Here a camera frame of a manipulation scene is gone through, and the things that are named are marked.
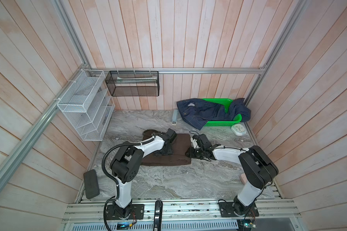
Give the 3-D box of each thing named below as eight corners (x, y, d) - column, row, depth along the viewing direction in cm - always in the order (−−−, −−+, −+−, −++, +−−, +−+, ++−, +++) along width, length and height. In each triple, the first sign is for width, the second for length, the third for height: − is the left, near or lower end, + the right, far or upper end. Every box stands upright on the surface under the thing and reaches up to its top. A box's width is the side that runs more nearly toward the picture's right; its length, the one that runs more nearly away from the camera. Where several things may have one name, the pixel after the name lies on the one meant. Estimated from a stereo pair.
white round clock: (233, 135, 107) (234, 133, 104) (229, 126, 113) (231, 123, 110) (245, 135, 107) (247, 133, 104) (241, 126, 113) (243, 123, 110)
